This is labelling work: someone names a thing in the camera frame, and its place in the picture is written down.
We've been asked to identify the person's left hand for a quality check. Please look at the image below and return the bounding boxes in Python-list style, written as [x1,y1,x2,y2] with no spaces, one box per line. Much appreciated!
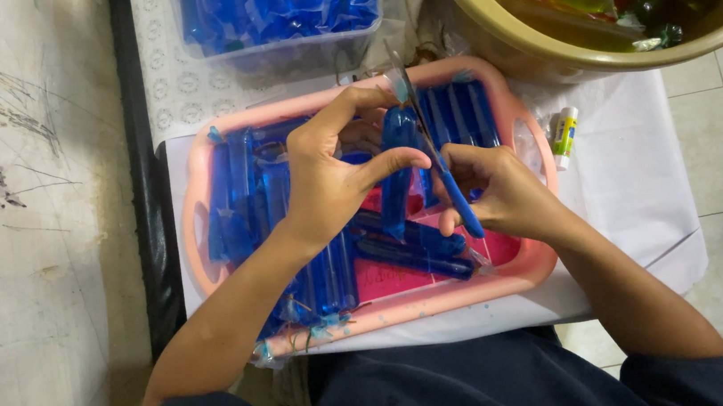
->
[266,79,441,259]

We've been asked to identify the person's right hand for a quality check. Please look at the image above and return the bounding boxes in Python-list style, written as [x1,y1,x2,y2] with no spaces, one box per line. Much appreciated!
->
[429,131,572,254]

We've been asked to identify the blue-handled scissors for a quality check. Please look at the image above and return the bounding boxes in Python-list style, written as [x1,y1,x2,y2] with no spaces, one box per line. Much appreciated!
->
[382,30,487,248]

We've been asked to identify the blue ice pop tube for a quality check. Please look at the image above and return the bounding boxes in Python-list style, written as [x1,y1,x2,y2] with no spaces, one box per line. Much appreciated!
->
[370,103,432,243]

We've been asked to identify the pile of blue ice pops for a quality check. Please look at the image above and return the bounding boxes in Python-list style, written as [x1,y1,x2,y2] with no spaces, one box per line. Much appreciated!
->
[192,75,523,353]

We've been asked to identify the white yellow glue stick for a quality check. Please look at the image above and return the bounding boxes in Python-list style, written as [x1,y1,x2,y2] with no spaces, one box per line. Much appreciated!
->
[547,105,585,173]

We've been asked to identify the white paper sheet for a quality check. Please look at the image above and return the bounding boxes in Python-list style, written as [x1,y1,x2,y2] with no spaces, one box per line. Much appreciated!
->
[161,63,715,371]

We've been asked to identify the clear plastic container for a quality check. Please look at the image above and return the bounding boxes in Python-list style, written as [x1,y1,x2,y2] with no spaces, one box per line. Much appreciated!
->
[170,0,391,89]

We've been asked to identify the pink plastic basket tray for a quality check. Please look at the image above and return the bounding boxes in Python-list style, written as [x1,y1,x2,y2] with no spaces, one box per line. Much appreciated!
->
[167,46,575,367]

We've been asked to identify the white patterned cloth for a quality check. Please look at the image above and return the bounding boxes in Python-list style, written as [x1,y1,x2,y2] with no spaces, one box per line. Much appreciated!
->
[130,0,449,150]

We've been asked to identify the black bench edge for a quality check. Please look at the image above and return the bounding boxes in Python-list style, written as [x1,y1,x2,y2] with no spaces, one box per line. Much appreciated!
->
[106,0,192,364]

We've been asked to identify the stack of blue ice pops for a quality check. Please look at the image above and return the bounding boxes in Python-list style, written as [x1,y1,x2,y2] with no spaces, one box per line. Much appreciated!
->
[179,0,383,59]

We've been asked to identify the person's dark blue clothing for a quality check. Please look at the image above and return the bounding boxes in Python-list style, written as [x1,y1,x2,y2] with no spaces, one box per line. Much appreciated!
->
[128,306,723,406]

